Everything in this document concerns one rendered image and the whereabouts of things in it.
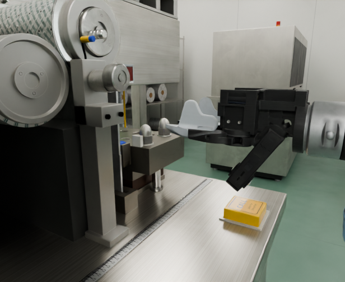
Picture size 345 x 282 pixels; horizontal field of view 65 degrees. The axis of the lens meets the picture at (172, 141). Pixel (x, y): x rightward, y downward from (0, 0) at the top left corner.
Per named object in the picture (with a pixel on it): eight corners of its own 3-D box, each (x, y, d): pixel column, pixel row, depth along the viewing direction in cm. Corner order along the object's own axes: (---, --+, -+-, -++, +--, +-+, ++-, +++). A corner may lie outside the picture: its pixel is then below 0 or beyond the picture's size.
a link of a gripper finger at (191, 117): (166, 98, 45) (221, 99, 42) (166, 132, 46) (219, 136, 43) (158, 99, 42) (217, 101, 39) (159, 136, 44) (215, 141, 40)
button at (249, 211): (258, 228, 51) (259, 216, 50) (222, 219, 54) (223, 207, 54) (266, 212, 57) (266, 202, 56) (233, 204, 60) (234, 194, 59)
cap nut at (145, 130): (147, 146, 58) (147, 126, 57) (134, 144, 60) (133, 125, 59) (157, 143, 61) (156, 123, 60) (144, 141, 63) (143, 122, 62)
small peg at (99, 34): (102, 39, 41) (100, 29, 40) (89, 40, 42) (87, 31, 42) (108, 37, 42) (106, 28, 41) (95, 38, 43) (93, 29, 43)
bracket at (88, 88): (112, 249, 45) (100, 57, 37) (85, 238, 48) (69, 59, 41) (131, 234, 49) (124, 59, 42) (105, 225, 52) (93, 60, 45)
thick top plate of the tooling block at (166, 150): (149, 175, 58) (149, 148, 57) (35, 150, 78) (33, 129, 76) (183, 156, 72) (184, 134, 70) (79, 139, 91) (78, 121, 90)
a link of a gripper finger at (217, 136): (194, 123, 45) (247, 127, 41) (194, 134, 45) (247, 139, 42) (185, 129, 40) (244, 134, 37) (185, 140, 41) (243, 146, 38)
